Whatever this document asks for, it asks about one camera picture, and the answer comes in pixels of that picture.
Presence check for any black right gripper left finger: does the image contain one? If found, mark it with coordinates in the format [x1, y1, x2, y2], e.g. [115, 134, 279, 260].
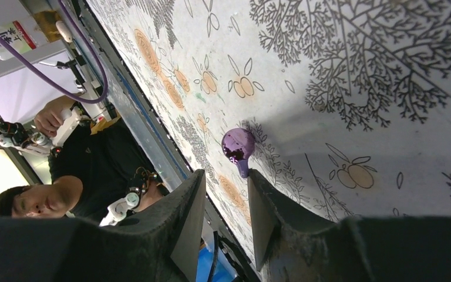
[0, 169, 206, 281]

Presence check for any floral patterned mat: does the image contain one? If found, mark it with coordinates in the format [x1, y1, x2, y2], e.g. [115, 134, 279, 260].
[88, 1, 451, 258]

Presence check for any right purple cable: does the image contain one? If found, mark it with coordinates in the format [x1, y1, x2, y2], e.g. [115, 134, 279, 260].
[0, 0, 109, 105]

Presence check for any person in black shirt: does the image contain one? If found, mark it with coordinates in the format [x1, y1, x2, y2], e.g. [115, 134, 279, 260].
[0, 95, 170, 227]

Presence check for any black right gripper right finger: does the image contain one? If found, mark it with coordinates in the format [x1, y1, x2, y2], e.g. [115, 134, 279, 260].
[248, 169, 451, 281]

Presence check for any white teleoperation controller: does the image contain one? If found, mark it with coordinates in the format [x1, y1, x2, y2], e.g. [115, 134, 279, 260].
[0, 106, 91, 156]

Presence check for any small white round device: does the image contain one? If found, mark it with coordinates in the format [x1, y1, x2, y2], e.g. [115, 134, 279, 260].
[55, 21, 73, 43]

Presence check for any person's hand on controller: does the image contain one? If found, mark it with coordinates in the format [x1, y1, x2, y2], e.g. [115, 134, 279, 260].
[33, 98, 73, 137]

